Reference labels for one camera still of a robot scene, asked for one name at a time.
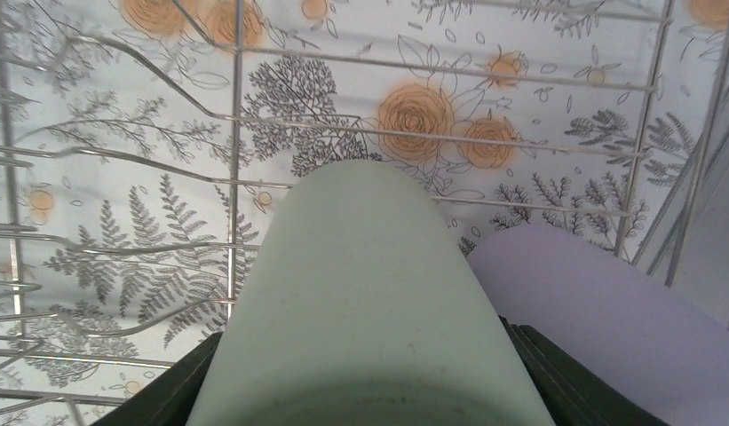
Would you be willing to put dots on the metal wire dish rack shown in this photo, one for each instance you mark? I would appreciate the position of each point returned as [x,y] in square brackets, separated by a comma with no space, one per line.
[145,147]

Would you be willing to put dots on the floral tablecloth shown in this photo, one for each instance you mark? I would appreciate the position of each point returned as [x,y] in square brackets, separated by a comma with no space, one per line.
[355,212]

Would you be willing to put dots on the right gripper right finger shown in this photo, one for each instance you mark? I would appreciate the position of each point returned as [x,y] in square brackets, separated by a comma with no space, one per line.
[572,393]

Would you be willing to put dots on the lavender tumbler cup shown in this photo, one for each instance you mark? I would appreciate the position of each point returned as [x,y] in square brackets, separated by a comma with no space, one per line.
[641,338]

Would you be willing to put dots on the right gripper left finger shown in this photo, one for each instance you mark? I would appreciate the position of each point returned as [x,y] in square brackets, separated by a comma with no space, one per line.
[169,399]

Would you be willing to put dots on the mint green tumbler cup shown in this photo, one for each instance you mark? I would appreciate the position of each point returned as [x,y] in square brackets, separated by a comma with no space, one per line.
[360,309]

